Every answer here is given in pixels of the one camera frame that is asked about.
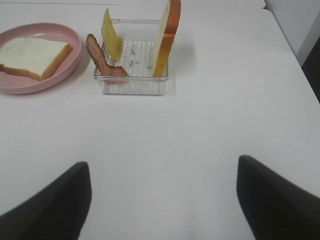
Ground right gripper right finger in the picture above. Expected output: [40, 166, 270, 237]
[236, 155, 320, 240]

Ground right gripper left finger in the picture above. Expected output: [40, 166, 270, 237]
[0, 161, 92, 240]

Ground bacon strip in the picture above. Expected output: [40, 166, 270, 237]
[85, 33, 129, 77]

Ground bread slice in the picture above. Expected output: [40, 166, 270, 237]
[152, 0, 181, 77]
[0, 37, 73, 82]

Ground yellow cheese slice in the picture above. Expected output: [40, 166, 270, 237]
[101, 8, 124, 62]

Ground pink round plate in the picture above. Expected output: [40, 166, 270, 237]
[0, 23, 82, 94]

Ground right clear plastic tray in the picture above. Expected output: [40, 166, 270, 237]
[93, 18, 168, 96]

